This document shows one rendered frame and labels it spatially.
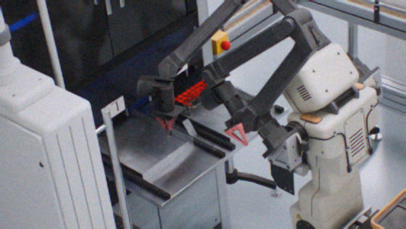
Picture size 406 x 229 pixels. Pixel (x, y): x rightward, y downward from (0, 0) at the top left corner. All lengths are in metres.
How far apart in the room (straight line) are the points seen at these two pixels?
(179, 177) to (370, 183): 1.51
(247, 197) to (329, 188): 1.43
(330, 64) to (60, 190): 0.93
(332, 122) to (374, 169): 1.78
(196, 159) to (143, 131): 0.28
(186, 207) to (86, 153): 1.46
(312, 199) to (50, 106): 1.02
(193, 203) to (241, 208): 0.47
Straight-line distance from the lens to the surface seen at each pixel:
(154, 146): 3.25
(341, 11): 4.00
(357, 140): 2.83
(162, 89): 3.06
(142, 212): 3.60
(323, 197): 2.94
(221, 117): 3.36
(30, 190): 2.51
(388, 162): 4.51
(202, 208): 3.91
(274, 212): 4.23
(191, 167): 3.13
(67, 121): 2.32
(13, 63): 2.43
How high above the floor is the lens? 2.85
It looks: 36 degrees down
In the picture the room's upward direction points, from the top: 7 degrees counter-clockwise
